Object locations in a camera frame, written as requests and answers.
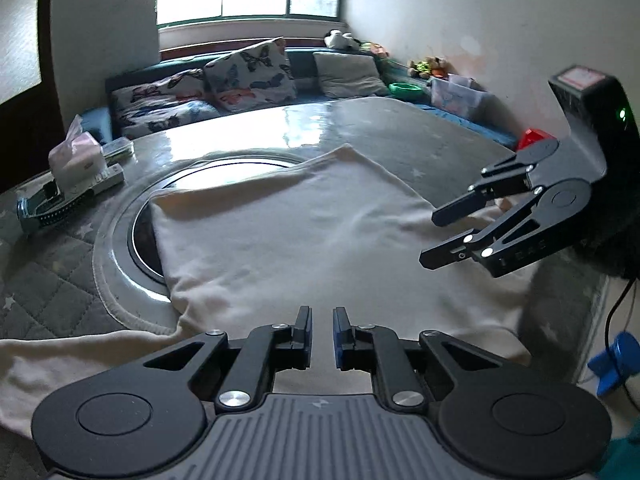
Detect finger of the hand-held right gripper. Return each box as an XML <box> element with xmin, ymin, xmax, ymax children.
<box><xmin>419</xmin><ymin>191</ymin><xmax>577</xmax><ymax>279</ymax></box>
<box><xmin>431</xmin><ymin>138</ymin><xmax>562</xmax><ymax>227</ymax></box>

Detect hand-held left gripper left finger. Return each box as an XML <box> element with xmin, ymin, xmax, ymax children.
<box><xmin>144</xmin><ymin>306</ymin><xmax>314</xmax><ymax>414</ymax></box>

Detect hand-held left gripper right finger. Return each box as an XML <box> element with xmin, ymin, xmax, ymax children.
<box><xmin>333</xmin><ymin>306</ymin><xmax>502</xmax><ymax>412</ymax></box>

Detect cream cloth garment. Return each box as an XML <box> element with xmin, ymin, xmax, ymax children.
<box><xmin>0</xmin><ymin>142</ymin><xmax>541</xmax><ymax>443</ymax></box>

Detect red plastic object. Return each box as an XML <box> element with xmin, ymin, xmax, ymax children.
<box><xmin>517</xmin><ymin>128</ymin><xmax>557</xmax><ymax>152</ymax></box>

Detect clear plastic storage box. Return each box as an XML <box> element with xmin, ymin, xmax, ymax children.
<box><xmin>428</xmin><ymin>73</ymin><xmax>489</xmax><ymax>121</ymax></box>

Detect green bowl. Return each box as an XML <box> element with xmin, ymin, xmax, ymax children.
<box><xmin>388</xmin><ymin>82</ymin><xmax>424</xmax><ymax>101</ymax></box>

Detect colourful stuffed toys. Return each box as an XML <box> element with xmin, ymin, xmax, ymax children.
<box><xmin>407</xmin><ymin>55</ymin><xmax>450</xmax><ymax>80</ymax></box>

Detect grey pillow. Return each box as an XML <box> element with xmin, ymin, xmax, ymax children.
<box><xmin>313</xmin><ymin>51</ymin><xmax>391</xmax><ymax>100</ymax></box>

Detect white black stuffed toy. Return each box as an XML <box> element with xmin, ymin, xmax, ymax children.
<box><xmin>323</xmin><ymin>29</ymin><xmax>362</xmax><ymax>52</ymax></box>

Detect blue plastic clip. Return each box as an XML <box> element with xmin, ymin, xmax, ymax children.
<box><xmin>587</xmin><ymin>332</ymin><xmax>640</xmax><ymax>397</ymax></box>

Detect blue sofa bench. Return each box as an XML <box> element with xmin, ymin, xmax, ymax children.
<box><xmin>81</xmin><ymin>45</ymin><xmax>519</xmax><ymax>150</ymax></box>

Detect square butterfly print pillow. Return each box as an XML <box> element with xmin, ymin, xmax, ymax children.
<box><xmin>203</xmin><ymin>37</ymin><xmax>299</xmax><ymax>114</ymax></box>

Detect white remote control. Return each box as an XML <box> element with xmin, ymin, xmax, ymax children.
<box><xmin>84</xmin><ymin>162</ymin><xmax>125</xmax><ymax>197</ymax></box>

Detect teal cloth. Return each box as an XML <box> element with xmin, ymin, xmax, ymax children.
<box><xmin>599</xmin><ymin>424</ymin><xmax>640</xmax><ymax>480</ymax></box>

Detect long butterfly print pillow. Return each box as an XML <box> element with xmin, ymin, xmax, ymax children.
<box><xmin>110</xmin><ymin>69</ymin><xmax>222</xmax><ymax>139</ymax></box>

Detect pink tissue pack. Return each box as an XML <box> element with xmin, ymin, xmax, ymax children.
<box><xmin>48</xmin><ymin>114</ymin><xmax>107</xmax><ymax>194</ymax></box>

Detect dark door with frosted glass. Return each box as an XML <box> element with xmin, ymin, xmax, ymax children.
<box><xmin>0</xmin><ymin>0</ymin><xmax>64</xmax><ymax>196</ymax></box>

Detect black cable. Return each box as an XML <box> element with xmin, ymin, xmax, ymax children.
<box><xmin>604</xmin><ymin>260</ymin><xmax>640</xmax><ymax>347</ymax></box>

